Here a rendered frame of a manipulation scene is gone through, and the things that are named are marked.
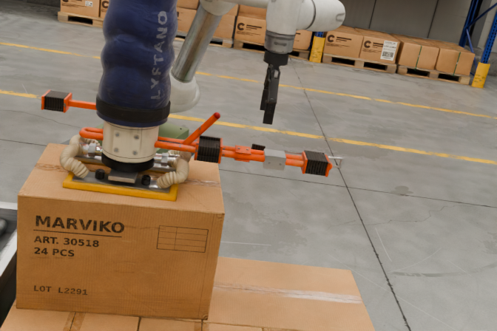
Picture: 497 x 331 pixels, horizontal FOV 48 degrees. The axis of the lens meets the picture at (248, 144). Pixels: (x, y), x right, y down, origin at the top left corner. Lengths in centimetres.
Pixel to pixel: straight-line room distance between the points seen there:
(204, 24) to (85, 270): 106
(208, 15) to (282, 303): 113
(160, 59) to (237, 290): 89
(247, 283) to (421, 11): 897
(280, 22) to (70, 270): 98
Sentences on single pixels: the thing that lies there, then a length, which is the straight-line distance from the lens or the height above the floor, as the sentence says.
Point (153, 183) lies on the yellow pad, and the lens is 176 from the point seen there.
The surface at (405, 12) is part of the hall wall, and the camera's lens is 1061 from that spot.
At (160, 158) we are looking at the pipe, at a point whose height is 102.
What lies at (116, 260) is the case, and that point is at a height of 75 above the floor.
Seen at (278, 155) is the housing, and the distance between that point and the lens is 179.
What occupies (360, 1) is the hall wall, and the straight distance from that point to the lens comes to 1037.
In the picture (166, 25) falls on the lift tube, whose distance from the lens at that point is 163.
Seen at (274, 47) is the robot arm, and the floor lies 143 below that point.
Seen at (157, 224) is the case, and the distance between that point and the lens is 171.
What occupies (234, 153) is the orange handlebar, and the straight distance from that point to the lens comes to 177.
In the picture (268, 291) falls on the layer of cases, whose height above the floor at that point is 54.
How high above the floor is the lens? 174
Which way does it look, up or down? 21 degrees down
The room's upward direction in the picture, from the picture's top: 10 degrees clockwise
